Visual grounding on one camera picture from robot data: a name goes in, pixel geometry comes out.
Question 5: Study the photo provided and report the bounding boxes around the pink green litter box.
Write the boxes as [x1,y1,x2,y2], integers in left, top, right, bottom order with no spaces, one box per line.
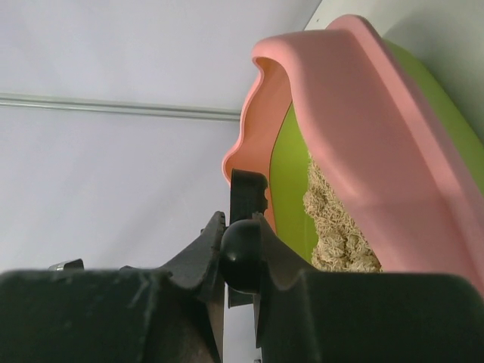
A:
[222,15,483,291]

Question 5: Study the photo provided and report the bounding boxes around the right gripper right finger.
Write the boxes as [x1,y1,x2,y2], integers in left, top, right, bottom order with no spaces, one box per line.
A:
[253,213,483,362]

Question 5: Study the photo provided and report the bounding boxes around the beige cat litter pellets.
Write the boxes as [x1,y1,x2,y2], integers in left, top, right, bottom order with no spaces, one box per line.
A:
[303,159,383,273]

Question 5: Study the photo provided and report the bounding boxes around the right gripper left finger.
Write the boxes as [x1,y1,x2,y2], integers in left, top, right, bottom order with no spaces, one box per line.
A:
[1,212,225,362]

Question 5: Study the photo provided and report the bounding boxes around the black litter scoop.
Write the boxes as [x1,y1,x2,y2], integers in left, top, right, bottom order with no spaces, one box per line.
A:
[219,169,268,308]

